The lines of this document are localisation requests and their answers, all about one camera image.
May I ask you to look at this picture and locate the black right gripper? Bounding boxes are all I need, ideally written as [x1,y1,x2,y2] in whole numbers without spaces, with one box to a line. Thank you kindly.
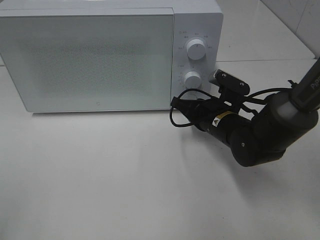
[170,97,240,147]

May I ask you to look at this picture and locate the round door release button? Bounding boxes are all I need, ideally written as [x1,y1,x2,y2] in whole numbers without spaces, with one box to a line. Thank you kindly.
[183,92,198,100]

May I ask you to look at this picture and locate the white microwave door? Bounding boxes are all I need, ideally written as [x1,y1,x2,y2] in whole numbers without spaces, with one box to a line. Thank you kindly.
[0,15,173,113]

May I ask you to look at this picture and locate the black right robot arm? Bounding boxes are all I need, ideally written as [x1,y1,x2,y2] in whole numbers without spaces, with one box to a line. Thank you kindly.
[170,62,320,167]

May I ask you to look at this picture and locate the upper white power knob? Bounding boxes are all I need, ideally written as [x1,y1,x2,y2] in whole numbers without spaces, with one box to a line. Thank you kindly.
[185,38,207,61]

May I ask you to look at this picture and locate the white microwave oven body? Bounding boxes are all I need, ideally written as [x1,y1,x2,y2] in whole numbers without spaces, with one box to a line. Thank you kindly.
[0,0,224,110]

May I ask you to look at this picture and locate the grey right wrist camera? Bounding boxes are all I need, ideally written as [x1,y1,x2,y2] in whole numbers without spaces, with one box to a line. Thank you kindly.
[208,69,250,103]

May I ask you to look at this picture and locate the black camera cable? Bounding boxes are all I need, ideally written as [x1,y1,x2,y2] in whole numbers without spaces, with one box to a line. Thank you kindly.
[169,86,293,128]

